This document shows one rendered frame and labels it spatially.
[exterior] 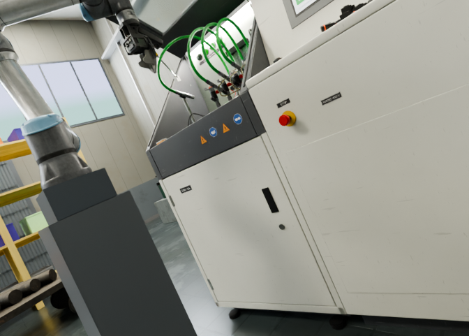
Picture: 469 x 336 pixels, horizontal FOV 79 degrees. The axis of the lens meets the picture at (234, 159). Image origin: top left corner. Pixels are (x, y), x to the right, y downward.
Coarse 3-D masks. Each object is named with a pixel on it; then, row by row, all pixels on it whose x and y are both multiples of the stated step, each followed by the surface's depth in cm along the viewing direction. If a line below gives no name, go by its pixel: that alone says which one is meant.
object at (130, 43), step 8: (128, 24) 112; (136, 24) 114; (120, 32) 112; (128, 32) 113; (136, 32) 114; (128, 40) 111; (136, 40) 111; (144, 40) 114; (128, 48) 113; (136, 48) 111; (144, 48) 115
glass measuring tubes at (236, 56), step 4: (248, 40) 151; (240, 44) 151; (244, 44) 150; (232, 48) 154; (240, 48) 152; (244, 48) 153; (232, 52) 155; (236, 52) 154; (244, 52) 154; (228, 56) 157; (232, 56) 157; (236, 56) 155; (244, 56) 152; (236, 60) 158; (240, 60) 155; (240, 64) 155; (240, 72) 158
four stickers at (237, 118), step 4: (232, 116) 105; (236, 116) 104; (240, 116) 103; (236, 120) 105; (240, 120) 104; (220, 124) 110; (224, 124) 109; (236, 124) 106; (212, 128) 113; (224, 128) 109; (228, 128) 108; (212, 132) 113; (216, 132) 112; (224, 132) 110; (200, 136) 118; (204, 136) 116; (212, 136) 114; (200, 140) 119; (204, 140) 117
